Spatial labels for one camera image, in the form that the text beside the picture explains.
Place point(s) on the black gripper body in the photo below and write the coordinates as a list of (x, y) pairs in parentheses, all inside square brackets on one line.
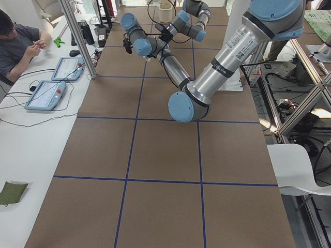
[(126, 44)]

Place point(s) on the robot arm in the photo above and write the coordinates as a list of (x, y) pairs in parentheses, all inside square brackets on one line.
[(191, 21), (263, 21)]

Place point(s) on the black water bottle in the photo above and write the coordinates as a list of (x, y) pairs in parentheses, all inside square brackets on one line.
[(86, 31)]

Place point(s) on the cream ceramic container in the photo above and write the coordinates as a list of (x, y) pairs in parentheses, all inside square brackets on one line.
[(165, 12)]

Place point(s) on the black computer mouse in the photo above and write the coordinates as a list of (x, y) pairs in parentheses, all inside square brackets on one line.
[(74, 53)]

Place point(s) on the upper teach pendant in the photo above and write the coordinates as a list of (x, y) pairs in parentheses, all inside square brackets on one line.
[(68, 68)]

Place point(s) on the teach pendant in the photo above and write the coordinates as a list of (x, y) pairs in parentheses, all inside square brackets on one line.
[(46, 96), (68, 68)]

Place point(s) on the green plastic clamp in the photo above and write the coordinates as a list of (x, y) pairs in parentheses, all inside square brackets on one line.
[(58, 42)]

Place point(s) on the lower teach pendant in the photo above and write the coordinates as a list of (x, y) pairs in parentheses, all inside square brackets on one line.
[(46, 96)]

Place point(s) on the seated person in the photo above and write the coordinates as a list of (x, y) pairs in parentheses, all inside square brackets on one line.
[(19, 45)]

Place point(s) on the green cloth pouch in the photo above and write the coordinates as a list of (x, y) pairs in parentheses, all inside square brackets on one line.
[(11, 193)]

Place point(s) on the white chair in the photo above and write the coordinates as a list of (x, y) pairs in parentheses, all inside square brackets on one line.
[(293, 170)]

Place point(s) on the aluminium frame post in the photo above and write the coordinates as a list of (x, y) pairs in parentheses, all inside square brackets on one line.
[(76, 31)]

